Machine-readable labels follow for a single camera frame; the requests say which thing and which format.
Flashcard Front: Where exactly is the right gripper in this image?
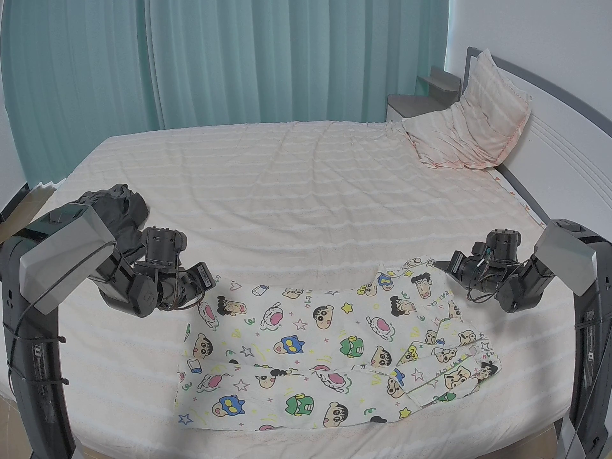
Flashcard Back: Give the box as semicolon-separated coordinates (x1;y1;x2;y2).
448;251;479;286

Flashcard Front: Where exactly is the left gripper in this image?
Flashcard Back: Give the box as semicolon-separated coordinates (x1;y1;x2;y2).
184;261;216;300

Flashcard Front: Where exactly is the white printed pyjama top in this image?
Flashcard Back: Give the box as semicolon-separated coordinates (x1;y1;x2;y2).
174;255;503;432

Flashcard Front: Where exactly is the pile of clothes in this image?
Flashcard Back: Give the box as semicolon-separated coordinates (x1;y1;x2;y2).
79;184;150;259

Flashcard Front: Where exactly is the bed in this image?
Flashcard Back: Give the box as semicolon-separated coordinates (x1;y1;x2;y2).
0;46;612;459

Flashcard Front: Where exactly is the cream pillow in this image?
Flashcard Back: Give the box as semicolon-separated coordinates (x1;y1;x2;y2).
402;49;533;170

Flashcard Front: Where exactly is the grey bedside table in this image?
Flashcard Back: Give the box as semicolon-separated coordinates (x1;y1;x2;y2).
386;65;463;122

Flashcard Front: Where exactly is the blue-green curtain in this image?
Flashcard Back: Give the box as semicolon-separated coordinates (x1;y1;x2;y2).
0;0;161;188
143;0;451;131

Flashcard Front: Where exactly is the black cable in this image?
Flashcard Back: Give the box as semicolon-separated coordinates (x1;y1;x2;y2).
157;295;201;312

